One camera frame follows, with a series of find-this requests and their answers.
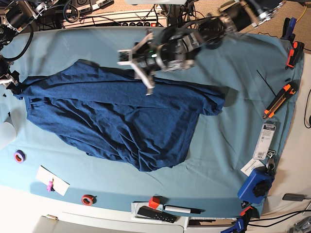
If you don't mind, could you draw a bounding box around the blue black clamp bottom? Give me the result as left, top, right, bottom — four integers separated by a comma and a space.
221, 206, 258, 233

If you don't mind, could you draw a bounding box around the white label card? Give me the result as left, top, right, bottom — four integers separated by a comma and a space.
241, 159, 264, 177

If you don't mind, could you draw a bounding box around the dark blue t-shirt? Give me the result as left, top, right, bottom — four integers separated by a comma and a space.
16, 60, 225, 172

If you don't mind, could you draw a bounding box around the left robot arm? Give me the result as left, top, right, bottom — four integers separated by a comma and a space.
133, 0, 283, 74

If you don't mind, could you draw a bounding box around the red cube block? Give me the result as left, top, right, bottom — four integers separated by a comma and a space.
148, 196, 160, 209

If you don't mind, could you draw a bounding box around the light blue table cloth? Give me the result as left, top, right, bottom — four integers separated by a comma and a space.
0, 34, 304, 217

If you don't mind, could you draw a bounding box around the blue black clamp top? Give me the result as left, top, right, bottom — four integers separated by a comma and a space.
281, 17, 297, 43

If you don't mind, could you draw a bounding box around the orange black utility knife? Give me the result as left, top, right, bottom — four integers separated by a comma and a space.
263, 82, 298, 119

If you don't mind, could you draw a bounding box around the blue black clamp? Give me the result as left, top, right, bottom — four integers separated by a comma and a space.
281, 17, 297, 43
221, 206, 258, 233

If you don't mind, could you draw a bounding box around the white power strip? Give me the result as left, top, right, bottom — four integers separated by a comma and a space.
62, 9, 168, 29

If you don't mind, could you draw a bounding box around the black zip tie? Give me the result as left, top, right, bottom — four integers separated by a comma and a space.
256, 70, 276, 97

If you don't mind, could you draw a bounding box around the black remote control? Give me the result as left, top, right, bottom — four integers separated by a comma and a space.
138, 206, 177, 223

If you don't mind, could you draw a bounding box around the purple tape roll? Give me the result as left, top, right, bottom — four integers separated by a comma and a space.
14, 150, 26, 163

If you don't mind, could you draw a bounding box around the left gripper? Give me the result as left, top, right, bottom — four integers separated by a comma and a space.
139, 43, 170, 71

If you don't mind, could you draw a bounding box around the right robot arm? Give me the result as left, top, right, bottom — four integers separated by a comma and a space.
0, 0, 57, 95

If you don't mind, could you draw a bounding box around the white black marker pen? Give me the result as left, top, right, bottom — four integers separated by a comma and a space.
163, 205, 204, 214

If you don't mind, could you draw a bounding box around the black phone device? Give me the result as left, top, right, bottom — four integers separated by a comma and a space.
282, 193, 305, 201

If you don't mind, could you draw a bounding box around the red tape roll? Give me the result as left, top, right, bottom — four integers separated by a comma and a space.
81, 194, 96, 206

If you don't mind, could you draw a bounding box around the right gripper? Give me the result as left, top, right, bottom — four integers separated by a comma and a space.
0, 71, 19, 94

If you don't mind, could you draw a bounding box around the small pink toy figure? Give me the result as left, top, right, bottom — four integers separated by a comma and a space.
47, 179, 55, 192

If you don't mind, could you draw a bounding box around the blue box with knob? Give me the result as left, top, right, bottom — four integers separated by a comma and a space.
238, 167, 275, 204

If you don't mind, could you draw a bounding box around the white paper card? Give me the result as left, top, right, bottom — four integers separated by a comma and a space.
36, 166, 70, 196

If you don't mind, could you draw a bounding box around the clear blister retail package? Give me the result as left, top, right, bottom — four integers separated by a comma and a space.
253, 119, 276, 160

